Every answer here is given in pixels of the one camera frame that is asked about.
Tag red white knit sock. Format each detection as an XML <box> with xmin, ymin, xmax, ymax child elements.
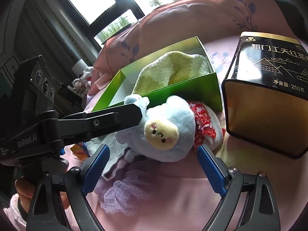
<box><xmin>188</xmin><ymin>101</ymin><xmax>225</xmax><ymax>151</ymax></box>

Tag left hand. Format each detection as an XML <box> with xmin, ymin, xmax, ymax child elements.
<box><xmin>15</xmin><ymin>178</ymin><xmax>70</xmax><ymax>213</ymax></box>

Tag pile of white clothes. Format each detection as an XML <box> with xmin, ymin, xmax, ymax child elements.
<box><xmin>72</xmin><ymin>67</ymin><xmax>93</xmax><ymax>108</ymax></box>

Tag orange blue tissue box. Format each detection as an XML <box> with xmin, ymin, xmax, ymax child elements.
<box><xmin>70</xmin><ymin>142</ymin><xmax>90</xmax><ymax>162</ymax></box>

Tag lilac mesh bath puff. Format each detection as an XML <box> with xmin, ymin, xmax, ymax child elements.
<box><xmin>94</xmin><ymin>169</ymin><xmax>155</xmax><ymax>216</ymax></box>

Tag white paper roll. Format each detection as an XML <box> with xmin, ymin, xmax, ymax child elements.
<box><xmin>72</xmin><ymin>59</ymin><xmax>88</xmax><ymax>77</ymax></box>

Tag blue plush sheep toy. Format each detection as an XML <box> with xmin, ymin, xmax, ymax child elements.
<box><xmin>115</xmin><ymin>94</ymin><xmax>196</xmax><ymax>162</ymax></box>

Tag pink bed sheet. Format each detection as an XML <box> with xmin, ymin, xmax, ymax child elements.
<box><xmin>86</xmin><ymin>32</ymin><xmax>307</xmax><ymax>230</ymax></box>

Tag black window frame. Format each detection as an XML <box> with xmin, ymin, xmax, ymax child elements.
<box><xmin>47</xmin><ymin>0</ymin><xmax>205</xmax><ymax>53</ymax></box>

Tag green open box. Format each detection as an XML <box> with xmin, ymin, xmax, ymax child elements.
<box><xmin>91</xmin><ymin>37</ymin><xmax>222</xmax><ymax>112</ymax></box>

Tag pink leaf print pillow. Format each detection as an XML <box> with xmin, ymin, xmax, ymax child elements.
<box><xmin>88</xmin><ymin>0</ymin><xmax>307</xmax><ymax>96</ymax></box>

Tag grey knit cloth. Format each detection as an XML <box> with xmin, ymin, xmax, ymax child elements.
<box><xmin>86</xmin><ymin>133</ymin><xmax>139</xmax><ymax>180</ymax></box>

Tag cream yellow knit towel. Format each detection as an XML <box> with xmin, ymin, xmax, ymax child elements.
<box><xmin>132</xmin><ymin>51</ymin><xmax>211</xmax><ymax>95</ymax></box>

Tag black gold tea tin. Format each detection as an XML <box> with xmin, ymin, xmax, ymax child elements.
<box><xmin>221</xmin><ymin>31</ymin><xmax>307</xmax><ymax>159</ymax></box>

